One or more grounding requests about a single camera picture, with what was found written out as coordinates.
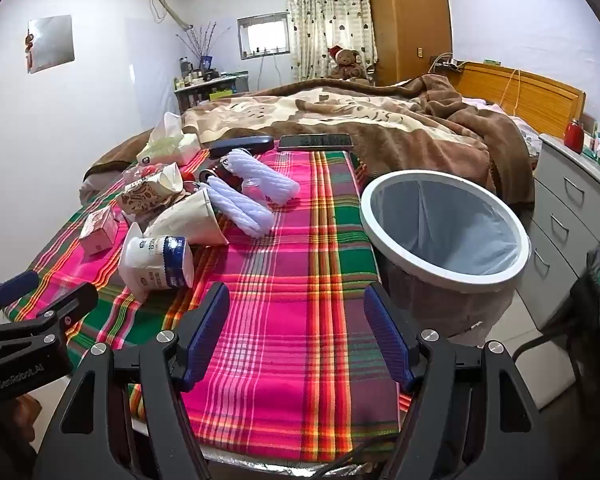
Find patterned window curtain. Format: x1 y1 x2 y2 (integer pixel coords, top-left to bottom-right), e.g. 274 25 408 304
285 0 378 81

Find grey bin with white rim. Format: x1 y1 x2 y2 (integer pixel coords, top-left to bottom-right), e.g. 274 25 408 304
359 170 533 348

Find blue vase with branches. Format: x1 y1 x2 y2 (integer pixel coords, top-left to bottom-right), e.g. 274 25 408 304
176 21 232 75

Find small pastel cardboard box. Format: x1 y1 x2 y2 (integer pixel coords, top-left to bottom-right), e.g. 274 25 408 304
78 208 123 256

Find brown teddy bear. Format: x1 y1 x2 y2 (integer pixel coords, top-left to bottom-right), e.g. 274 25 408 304
326 46 371 81

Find brown patterned blanket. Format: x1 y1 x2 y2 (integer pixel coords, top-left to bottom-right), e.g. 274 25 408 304
82 74 536 211

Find black metal chair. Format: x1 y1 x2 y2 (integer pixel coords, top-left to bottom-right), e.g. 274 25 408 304
512 247 600 413

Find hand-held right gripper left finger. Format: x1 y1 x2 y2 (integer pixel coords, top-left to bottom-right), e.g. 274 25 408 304
32 282 231 480

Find soft tissue pack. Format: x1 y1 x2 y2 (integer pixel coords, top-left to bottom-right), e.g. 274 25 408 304
136 111 201 166

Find white blue yogurt cup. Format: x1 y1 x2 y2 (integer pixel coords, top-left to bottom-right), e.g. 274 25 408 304
118 222 196 293

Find silver wall sheet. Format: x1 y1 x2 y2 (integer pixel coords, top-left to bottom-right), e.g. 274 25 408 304
27 15 76 73

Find wooden bed headboard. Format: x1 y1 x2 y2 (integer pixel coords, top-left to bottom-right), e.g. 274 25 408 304
450 61 587 141

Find dark blue glasses case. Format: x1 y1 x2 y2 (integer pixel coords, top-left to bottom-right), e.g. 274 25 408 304
208 135 273 159

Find small wall window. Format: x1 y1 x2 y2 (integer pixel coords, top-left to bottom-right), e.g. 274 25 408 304
237 12 291 60

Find pink green plaid cloth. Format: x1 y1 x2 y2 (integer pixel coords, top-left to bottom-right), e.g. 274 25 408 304
2 147 416 466

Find cluttered grey shelf unit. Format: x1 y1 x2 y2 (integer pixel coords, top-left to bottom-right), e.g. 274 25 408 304
174 71 251 113

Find white wrapped wall pipe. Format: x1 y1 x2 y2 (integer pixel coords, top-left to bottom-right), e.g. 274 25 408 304
145 0 196 31

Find black smartphone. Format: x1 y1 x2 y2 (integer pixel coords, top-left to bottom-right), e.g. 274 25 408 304
278 133 355 152

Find clear plastic cup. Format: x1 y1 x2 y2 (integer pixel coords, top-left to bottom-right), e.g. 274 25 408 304
240 177 270 202

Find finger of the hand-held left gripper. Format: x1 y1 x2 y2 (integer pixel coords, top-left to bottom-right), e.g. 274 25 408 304
0 271 39 328
27 282 99 346

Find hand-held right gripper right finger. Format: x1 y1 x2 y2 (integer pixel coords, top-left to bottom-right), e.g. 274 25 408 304
362 282 561 480

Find grey drawer cabinet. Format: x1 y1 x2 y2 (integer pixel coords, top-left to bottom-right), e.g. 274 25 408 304
517 133 600 328

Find wooden wardrobe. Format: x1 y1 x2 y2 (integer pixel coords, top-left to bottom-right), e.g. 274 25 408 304
366 0 453 87

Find cream paper bag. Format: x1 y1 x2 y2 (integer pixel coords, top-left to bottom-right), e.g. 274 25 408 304
142 187 230 247

